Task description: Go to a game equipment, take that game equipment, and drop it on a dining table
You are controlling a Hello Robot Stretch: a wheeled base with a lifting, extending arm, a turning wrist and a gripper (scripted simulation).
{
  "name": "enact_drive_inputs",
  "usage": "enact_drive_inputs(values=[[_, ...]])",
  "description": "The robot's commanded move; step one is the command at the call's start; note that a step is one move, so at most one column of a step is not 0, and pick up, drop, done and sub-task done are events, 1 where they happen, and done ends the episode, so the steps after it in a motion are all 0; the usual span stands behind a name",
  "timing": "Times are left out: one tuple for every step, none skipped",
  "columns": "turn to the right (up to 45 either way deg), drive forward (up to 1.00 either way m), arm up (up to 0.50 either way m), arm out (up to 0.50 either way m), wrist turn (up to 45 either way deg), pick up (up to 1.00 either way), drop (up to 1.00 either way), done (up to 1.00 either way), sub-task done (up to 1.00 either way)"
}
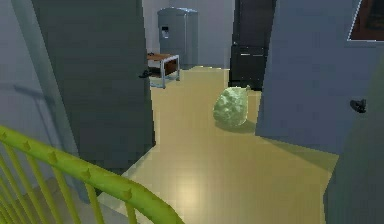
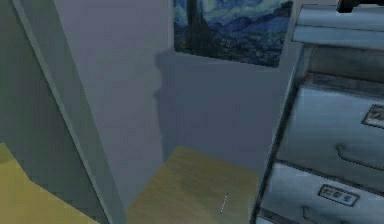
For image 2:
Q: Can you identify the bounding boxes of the blue night sky painting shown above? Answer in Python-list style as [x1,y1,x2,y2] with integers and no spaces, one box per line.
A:
[172,0,295,69]

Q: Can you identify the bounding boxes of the grey metal filing cabinet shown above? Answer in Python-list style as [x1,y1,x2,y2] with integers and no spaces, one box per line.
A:
[250,3,384,224]

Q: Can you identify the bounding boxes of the grey-green room door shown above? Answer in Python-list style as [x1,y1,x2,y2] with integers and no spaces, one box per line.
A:
[0,0,128,224]

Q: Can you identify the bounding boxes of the black object on cabinet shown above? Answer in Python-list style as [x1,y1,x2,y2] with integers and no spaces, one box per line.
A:
[335,0,384,14]

